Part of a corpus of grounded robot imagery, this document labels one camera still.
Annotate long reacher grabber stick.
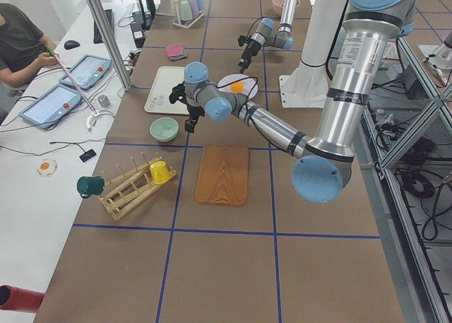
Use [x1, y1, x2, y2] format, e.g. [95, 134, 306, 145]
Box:
[47, 45, 115, 131]

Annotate green ceramic bowl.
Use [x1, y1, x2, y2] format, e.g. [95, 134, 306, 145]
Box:
[150, 117, 179, 142]

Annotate wooden peg drying rack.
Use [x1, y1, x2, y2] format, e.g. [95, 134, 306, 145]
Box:
[97, 152, 177, 221]

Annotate purple pastel cup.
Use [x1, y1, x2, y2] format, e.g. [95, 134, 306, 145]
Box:
[187, 0, 199, 16]

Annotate fried egg toy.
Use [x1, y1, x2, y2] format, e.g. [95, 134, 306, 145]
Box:
[37, 159, 57, 177]

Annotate yellow plastic mug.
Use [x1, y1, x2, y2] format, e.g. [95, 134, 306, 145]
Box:
[150, 160, 170, 184]

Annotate green pastel cup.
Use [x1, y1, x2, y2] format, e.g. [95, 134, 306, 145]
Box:
[179, 0, 193, 23]

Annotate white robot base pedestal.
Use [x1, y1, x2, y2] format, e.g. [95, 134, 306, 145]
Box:
[279, 0, 347, 108]

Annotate metal cylinder weight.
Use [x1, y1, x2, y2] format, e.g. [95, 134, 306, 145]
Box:
[97, 95, 111, 108]

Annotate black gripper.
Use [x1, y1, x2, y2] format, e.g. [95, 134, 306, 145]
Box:
[238, 35, 261, 73]
[169, 83, 205, 133]

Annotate black keyboard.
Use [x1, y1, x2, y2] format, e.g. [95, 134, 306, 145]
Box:
[93, 8, 114, 44]

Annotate orange fruit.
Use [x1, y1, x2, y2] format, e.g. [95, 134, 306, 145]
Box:
[230, 81, 244, 93]

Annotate dark green mug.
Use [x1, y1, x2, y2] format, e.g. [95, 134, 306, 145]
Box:
[76, 176, 105, 199]

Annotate black computer mouse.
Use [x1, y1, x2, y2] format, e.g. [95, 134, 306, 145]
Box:
[64, 40, 80, 50]

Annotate far teach pendant tablet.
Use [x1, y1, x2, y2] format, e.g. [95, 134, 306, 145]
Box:
[69, 54, 112, 90]

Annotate pink and grey cloth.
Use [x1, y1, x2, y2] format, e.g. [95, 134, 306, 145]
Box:
[165, 44, 187, 61]

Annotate aluminium frame post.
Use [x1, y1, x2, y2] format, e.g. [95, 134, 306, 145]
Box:
[86, 0, 131, 92]

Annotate brown wooden tray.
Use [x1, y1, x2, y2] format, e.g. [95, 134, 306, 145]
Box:
[195, 144, 249, 206]

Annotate teach pendant tablet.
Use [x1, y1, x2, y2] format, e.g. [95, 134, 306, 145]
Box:
[19, 84, 82, 129]
[69, 54, 112, 90]

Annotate seated person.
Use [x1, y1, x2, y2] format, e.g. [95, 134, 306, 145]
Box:
[1, 3, 57, 88]

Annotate cream bear tray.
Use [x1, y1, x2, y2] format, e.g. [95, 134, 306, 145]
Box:
[144, 66, 189, 115]

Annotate small black device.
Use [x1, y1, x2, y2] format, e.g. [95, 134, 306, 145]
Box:
[79, 149, 96, 163]

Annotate white cup rack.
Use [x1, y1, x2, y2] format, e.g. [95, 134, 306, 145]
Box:
[172, 0, 205, 29]

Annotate pink bowl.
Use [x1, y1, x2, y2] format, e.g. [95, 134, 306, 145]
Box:
[272, 0, 300, 17]

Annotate white round plate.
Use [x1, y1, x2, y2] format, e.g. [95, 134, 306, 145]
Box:
[218, 74, 258, 98]

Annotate near teach pendant tablet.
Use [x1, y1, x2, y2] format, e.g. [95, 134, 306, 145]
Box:
[19, 84, 82, 129]

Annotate red cylinder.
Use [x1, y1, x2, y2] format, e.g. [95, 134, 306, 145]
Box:
[1, 285, 44, 313]

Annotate blue pastel cup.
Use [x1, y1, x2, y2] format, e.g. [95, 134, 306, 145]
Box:
[196, 0, 205, 11]

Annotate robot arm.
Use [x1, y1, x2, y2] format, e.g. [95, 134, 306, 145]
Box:
[238, 0, 299, 74]
[169, 0, 415, 203]

